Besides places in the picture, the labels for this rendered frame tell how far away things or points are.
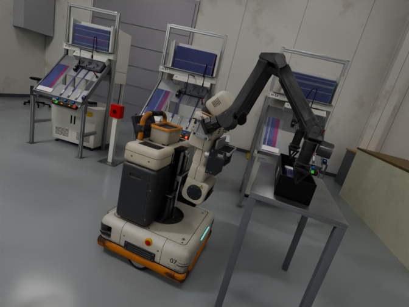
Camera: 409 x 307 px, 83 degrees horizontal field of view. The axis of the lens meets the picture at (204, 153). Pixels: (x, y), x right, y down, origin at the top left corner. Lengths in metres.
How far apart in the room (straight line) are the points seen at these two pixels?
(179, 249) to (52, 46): 6.73
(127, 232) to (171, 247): 0.31
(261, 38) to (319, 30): 1.16
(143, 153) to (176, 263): 0.69
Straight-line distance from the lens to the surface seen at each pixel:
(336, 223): 1.24
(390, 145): 6.36
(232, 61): 5.60
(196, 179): 1.49
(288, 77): 1.22
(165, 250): 1.55
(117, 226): 1.67
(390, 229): 3.54
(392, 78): 5.93
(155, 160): 1.39
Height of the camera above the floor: 1.22
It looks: 15 degrees down
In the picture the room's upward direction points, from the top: 14 degrees clockwise
